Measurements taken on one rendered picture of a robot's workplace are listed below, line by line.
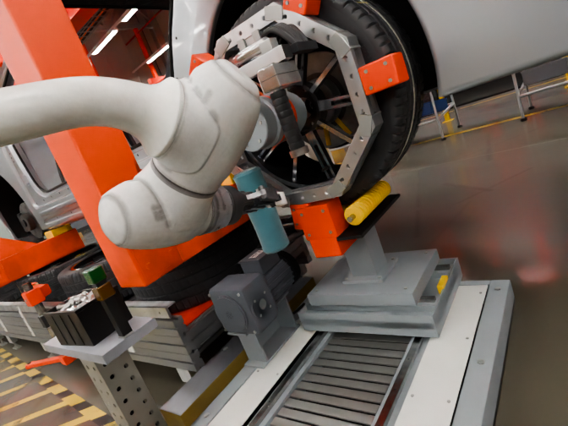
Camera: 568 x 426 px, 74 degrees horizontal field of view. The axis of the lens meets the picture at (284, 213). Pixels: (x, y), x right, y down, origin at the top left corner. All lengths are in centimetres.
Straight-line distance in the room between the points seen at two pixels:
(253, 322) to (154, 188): 80
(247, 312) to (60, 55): 93
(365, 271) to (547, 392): 59
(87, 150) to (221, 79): 81
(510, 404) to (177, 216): 94
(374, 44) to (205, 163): 67
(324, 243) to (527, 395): 64
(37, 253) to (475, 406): 280
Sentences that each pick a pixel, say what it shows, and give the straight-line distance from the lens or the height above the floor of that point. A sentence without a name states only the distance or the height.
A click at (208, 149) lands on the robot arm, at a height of 83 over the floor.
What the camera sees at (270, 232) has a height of 54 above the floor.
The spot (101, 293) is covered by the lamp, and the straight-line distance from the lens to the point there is 112.
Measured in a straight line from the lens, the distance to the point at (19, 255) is 314.
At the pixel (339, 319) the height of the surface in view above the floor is 14.
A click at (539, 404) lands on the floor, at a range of 118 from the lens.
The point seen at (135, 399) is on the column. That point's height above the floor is 19.
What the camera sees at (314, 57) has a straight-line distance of 134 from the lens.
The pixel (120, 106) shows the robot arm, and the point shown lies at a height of 91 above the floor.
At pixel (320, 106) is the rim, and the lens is 117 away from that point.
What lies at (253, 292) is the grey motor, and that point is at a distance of 125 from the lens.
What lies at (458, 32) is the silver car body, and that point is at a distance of 109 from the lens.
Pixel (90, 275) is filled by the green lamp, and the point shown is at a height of 65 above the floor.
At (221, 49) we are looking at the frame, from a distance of 122.
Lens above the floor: 82
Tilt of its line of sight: 12 degrees down
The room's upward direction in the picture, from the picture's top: 21 degrees counter-clockwise
